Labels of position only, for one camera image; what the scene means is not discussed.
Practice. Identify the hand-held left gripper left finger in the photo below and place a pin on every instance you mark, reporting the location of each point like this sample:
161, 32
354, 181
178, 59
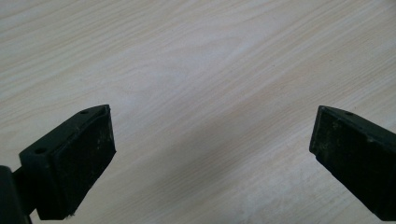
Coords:
71, 165

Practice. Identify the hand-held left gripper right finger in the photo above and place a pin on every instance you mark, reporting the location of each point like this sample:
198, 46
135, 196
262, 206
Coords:
358, 155

